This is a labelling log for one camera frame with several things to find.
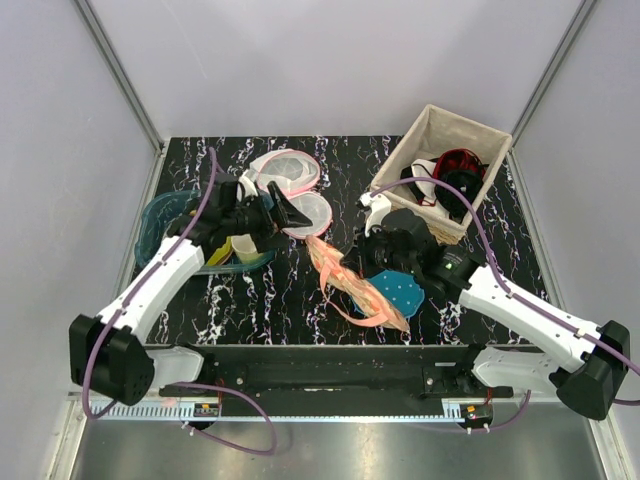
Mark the purple cable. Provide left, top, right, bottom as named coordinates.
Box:
left=369, top=178, right=640, bottom=434
left=82, top=147, right=277, bottom=456

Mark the left aluminium frame post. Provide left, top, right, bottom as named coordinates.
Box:
left=71, top=0, right=164, bottom=154

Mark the red and black bra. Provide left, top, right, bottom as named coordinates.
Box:
left=432, top=148, right=487, bottom=222

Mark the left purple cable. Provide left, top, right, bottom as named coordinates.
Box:
left=82, top=147, right=277, bottom=456

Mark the blue polka dot plate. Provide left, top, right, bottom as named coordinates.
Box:
left=348, top=270, right=425, bottom=330

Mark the right aluminium frame post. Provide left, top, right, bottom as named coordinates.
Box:
left=512, top=0, right=600, bottom=145

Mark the teal plastic bin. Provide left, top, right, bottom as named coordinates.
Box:
left=134, top=190, right=275, bottom=275

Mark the wicker basket with liner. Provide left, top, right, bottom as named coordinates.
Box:
left=371, top=104, right=512, bottom=245

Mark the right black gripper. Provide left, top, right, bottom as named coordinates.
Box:
left=341, top=220, right=418, bottom=280

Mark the aluminium frame post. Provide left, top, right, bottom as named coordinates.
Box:
left=71, top=0, right=164, bottom=154
left=512, top=0, right=600, bottom=145

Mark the floral mesh laundry bag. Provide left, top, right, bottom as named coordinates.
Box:
left=305, top=236, right=409, bottom=332

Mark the cream cup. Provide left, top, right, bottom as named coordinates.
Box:
left=231, top=234, right=267, bottom=265

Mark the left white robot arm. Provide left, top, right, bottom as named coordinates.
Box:
left=69, top=181, right=312, bottom=406

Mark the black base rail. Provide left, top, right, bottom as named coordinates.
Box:
left=160, top=344, right=525, bottom=421

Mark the yellow polka dot plate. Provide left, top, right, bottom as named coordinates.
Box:
left=205, top=237, right=233, bottom=267

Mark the white round mesh bra bag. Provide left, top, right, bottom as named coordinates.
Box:
left=243, top=149, right=333, bottom=240

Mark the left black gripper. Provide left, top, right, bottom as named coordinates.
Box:
left=222, top=182, right=312, bottom=253

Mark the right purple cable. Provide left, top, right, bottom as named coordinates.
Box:
left=369, top=178, right=640, bottom=434

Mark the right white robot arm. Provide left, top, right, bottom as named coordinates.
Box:
left=341, top=209, right=631, bottom=420

